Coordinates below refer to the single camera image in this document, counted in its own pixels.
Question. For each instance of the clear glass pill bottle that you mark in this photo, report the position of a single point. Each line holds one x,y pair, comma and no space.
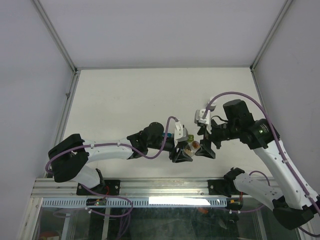
191,148

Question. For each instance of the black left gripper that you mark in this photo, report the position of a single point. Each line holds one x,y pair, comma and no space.
178,156

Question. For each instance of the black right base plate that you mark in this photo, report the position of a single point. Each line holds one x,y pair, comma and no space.
227,188

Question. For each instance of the aluminium frame post left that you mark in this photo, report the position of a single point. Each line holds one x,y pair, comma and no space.
54,35

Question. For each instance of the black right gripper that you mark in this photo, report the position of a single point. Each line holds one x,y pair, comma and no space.
205,149

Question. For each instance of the aluminium mounting rail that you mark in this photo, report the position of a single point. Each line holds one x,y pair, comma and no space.
131,188

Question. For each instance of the grey slotted cable duct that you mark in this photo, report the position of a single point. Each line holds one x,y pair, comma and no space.
143,202

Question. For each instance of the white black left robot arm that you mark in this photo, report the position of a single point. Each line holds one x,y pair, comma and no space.
68,161

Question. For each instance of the aluminium frame post right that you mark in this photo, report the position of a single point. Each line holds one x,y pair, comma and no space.
271,33

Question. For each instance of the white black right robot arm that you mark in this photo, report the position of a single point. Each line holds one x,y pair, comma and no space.
293,202

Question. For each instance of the weekly pill organizer strip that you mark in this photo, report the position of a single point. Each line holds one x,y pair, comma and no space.
183,137

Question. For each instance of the aluminium frame post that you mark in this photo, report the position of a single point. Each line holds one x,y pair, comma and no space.
271,33
54,35

